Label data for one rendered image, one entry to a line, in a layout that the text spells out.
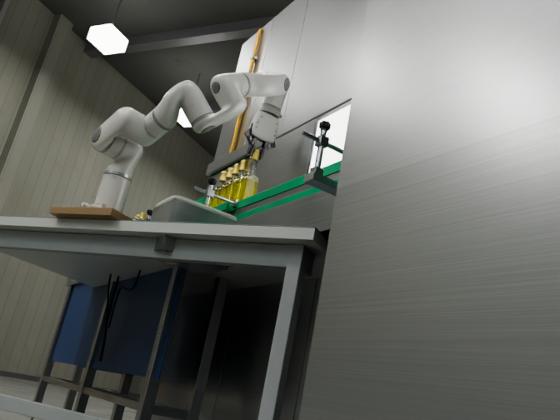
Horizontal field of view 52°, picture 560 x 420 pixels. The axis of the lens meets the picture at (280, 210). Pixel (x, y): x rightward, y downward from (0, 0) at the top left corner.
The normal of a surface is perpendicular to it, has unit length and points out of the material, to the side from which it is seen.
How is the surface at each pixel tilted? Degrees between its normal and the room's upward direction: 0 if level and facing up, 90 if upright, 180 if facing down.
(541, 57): 90
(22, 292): 90
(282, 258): 90
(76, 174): 90
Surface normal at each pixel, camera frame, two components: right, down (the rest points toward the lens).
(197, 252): -0.40, -0.37
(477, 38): -0.82, -0.33
